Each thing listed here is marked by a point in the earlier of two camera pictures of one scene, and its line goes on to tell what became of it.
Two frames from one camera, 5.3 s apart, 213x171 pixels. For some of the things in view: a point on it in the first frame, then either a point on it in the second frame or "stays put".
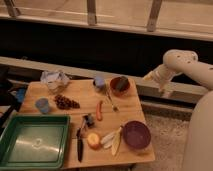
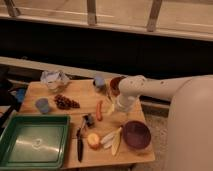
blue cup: (43, 105) stays put
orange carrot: (98, 110) stays put
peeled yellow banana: (112, 140) stays put
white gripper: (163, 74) -> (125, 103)
